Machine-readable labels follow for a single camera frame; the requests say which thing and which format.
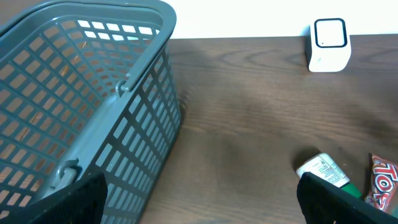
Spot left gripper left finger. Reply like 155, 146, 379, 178
1, 172, 108, 224

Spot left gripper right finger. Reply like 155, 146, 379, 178
297, 172, 397, 224

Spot red chocolate bar wrapper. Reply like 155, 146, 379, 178
364, 154, 397, 217

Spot white barcode scanner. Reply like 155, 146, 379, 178
305, 18, 351, 73

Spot white bottle green cap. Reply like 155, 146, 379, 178
295, 153, 362, 198

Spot grey plastic shopping basket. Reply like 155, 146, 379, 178
1, 1, 181, 223

